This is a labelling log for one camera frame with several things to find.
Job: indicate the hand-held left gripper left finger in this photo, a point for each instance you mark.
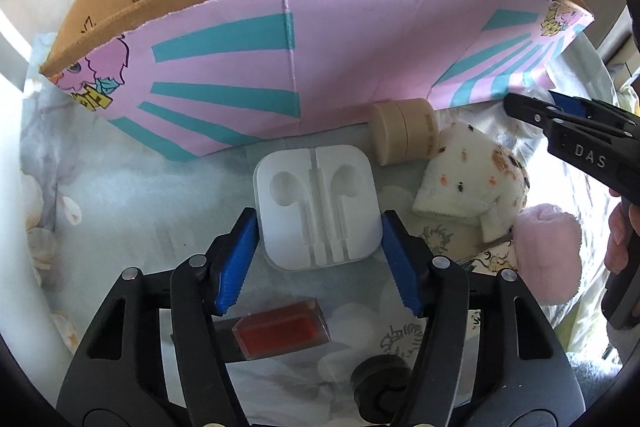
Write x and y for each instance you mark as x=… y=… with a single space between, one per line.
x=235 y=267

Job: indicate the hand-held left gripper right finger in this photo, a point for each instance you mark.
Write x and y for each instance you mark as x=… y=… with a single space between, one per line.
x=401 y=267

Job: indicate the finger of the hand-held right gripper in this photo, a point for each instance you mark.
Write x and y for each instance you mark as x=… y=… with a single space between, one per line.
x=567 y=103
x=530 y=107

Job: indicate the white earphone case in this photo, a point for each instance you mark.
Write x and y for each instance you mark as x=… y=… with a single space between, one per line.
x=320 y=207

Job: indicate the pink printed cardboard box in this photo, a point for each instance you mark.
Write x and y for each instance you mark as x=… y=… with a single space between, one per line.
x=350 y=47

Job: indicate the person's right hand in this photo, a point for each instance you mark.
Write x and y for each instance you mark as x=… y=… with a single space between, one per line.
x=617 y=242

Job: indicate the clear red box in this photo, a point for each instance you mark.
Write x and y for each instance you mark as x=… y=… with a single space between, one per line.
x=280 y=329

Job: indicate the white spotted sock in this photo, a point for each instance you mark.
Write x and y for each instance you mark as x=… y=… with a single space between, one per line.
x=465 y=177

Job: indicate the pink fluffy pom-pom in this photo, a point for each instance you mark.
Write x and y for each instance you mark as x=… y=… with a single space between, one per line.
x=547 y=247

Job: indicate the grey cushion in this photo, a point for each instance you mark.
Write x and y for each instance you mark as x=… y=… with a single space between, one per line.
x=612 y=7

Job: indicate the pale blue floral cloth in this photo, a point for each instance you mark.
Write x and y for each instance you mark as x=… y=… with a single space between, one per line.
x=125 y=207

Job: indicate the beige round jar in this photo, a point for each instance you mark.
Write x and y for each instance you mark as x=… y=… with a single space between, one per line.
x=400 y=132

